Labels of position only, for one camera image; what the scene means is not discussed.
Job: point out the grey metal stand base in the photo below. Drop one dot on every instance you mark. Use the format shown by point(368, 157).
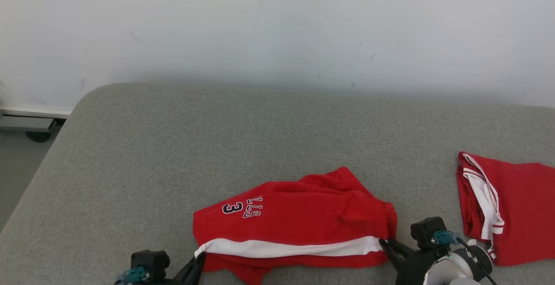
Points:
point(26, 123)

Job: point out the teal left camera connector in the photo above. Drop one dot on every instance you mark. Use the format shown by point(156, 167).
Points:
point(134, 275)

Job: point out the teal camera connector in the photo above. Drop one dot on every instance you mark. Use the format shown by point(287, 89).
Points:
point(444, 237)
point(134, 275)

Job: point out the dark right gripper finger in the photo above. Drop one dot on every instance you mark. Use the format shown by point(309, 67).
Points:
point(401, 248)
point(391, 257)

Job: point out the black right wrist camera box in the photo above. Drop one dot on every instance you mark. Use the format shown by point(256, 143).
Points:
point(427, 230)

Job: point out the red shorts white side stripe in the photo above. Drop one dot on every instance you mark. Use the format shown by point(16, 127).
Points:
point(303, 215)

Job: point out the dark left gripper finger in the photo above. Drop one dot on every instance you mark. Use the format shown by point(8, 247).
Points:
point(190, 272)

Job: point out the red bulls 23 jersey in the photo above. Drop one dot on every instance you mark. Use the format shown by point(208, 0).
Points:
point(524, 202)

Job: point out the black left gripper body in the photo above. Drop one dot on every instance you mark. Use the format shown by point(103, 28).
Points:
point(164, 283)

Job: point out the teal right camera connector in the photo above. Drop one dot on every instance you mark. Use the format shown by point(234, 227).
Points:
point(444, 237)

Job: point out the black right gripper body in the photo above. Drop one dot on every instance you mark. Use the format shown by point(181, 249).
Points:
point(412, 267)

